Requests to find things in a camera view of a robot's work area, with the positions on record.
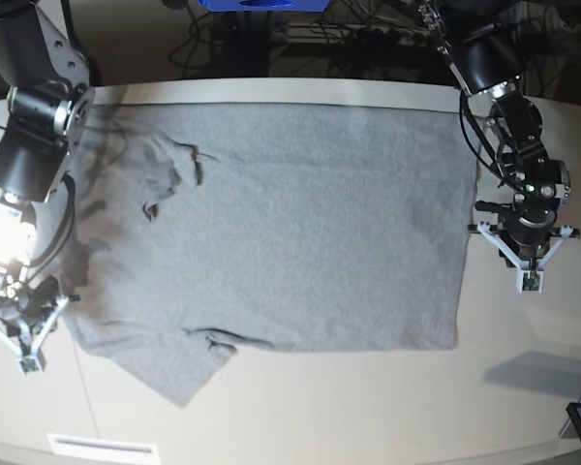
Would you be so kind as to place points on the grey T-shirt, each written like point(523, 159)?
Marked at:
point(202, 229)

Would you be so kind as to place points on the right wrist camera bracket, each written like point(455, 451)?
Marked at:
point(29, 357)

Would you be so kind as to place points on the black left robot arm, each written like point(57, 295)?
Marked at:
point(480, 52)

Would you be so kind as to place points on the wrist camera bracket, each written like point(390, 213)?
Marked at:
point(29, 357)
point(529, 261)

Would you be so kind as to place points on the white label strip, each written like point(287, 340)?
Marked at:
point(60, 443)

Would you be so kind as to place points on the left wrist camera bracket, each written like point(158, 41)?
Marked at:
point(529, 261)

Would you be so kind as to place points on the blue plastic mount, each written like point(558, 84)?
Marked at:
point(309, 6)

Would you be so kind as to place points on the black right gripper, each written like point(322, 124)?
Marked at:
point(28, 311)

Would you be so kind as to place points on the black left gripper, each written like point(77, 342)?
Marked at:
point(526, 242)

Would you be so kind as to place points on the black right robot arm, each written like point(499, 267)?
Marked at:
point(50, 95)

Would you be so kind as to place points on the white power strip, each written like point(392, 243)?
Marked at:
point(341, 33)

